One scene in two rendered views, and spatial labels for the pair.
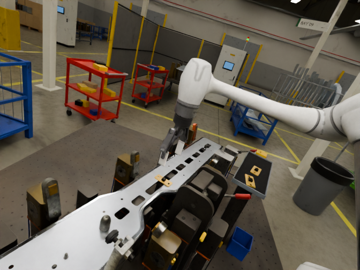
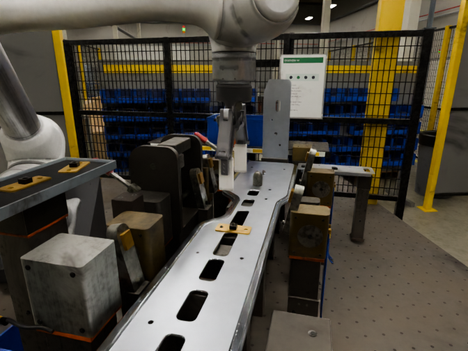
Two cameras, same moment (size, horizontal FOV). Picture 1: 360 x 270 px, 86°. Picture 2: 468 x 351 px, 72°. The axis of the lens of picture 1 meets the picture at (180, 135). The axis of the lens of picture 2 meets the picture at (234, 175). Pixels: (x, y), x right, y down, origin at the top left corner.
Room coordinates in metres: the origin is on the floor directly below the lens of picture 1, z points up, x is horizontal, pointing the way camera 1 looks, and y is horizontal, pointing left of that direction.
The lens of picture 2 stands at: (1.43, -0.10, 1.35)
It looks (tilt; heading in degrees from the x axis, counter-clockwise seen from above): 17 degrees down; 171
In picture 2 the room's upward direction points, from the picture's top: straight up
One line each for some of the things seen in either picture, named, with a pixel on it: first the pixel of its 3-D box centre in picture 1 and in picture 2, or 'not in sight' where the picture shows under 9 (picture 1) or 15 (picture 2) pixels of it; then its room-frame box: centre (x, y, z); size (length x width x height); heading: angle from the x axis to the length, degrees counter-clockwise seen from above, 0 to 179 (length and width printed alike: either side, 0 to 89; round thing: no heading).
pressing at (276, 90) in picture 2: not in sight; (276, 120); (0.07, 0.30, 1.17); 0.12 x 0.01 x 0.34; 68
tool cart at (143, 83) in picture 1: (149, 85); not in sight; (4.77, 1.10, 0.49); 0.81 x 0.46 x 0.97; 165
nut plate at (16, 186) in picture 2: (256, 170); (25, 181); (0.82, -0.39, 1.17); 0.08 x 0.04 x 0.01; 153
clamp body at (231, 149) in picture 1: (224, 171); not in sight; (1.22, -0.38, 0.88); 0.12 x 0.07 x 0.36; 68
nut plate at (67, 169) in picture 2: (250, 180); (74, 164); (0.71, -0.34, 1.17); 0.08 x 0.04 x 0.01; 174
